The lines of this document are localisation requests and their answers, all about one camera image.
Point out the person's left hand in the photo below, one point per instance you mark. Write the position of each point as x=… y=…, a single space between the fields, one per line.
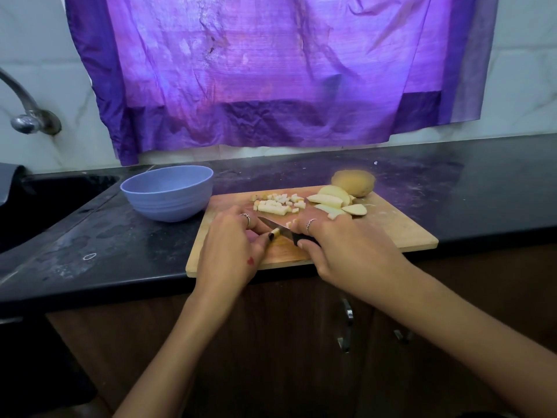
x=228 y=257

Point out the person's right hand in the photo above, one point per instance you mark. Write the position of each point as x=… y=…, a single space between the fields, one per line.
x=357 y=252

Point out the tan potato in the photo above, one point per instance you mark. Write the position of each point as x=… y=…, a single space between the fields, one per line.
x=273 y=234

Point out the pile of diced potato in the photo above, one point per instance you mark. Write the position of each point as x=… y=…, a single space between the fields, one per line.
x=274 y=204

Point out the rounded potato end piece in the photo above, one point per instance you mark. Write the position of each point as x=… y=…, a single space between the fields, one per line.
x=352 y=182

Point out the blue bowl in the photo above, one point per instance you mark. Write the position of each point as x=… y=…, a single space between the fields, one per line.
x=165 y=194

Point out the person's right forearm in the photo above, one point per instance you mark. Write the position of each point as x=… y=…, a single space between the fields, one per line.
x=479 y=348

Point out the person's left forearm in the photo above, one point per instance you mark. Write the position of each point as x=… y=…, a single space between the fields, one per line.
x=174 y=357

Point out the wooden cutting board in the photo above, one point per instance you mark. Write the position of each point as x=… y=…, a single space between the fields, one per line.
x=400 y=230

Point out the white rubber band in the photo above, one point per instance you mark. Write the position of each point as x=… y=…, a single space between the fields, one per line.
x=83 y=257

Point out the dark sink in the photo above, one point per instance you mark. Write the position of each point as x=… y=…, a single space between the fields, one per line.
x=48 y=209

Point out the purple cloth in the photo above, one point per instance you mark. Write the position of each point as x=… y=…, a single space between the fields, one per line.
x=278 y=65

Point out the grey cloth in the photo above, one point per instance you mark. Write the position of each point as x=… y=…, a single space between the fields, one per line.
x=9 y=180

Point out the metal faucet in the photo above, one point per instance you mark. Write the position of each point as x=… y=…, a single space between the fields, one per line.
x=35 y=122

